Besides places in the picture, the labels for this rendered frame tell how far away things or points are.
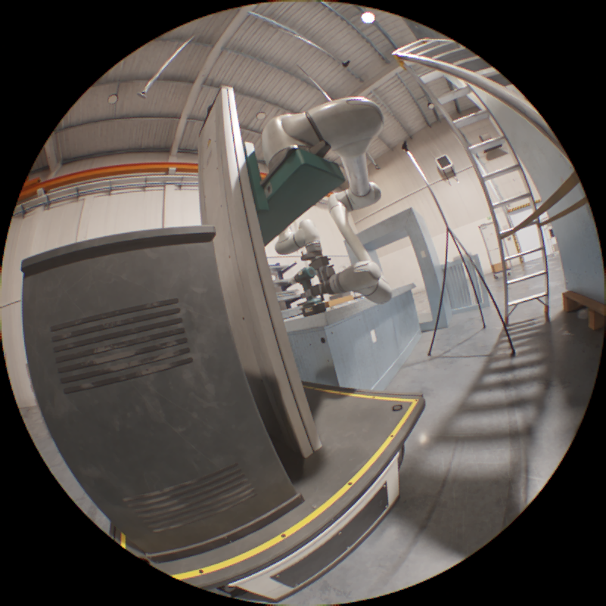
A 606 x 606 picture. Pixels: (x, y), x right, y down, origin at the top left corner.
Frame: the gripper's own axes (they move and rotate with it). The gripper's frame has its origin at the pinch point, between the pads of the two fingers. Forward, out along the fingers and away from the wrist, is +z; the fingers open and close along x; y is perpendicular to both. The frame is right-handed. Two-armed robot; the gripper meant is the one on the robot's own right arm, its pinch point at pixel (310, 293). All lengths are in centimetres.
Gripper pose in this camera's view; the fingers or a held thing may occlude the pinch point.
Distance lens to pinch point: 97.2
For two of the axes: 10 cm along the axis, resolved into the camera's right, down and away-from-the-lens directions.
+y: 2.7, 9.6, -0.4
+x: 7.4, -1.8, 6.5
